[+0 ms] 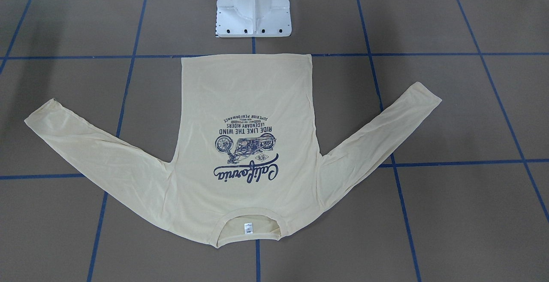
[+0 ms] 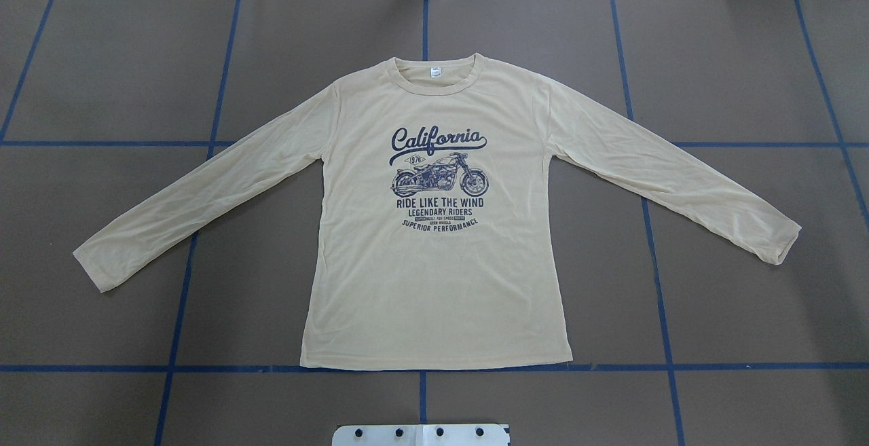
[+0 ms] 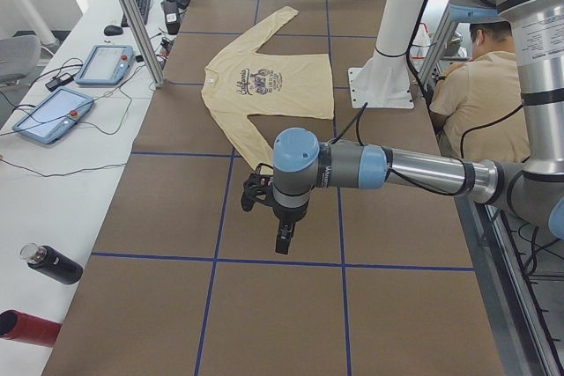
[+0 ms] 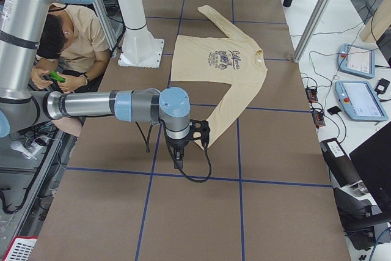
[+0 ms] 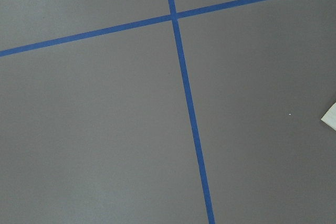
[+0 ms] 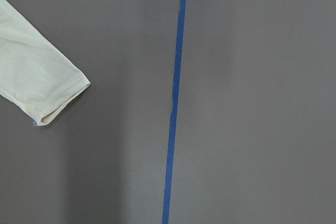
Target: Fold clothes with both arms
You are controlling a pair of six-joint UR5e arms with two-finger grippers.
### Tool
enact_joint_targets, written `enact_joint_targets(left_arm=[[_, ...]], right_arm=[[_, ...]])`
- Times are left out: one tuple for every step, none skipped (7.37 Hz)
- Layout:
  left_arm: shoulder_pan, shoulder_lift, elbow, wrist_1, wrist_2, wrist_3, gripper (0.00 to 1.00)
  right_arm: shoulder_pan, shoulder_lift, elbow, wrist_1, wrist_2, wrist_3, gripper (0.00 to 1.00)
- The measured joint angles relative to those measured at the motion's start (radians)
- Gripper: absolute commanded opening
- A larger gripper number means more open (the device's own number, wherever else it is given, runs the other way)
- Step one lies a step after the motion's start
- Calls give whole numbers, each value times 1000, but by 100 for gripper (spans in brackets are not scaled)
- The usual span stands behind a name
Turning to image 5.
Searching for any cream long-sleeve printed shirt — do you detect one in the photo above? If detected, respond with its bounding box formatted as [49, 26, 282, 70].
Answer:
[321, 103, 336, 130]

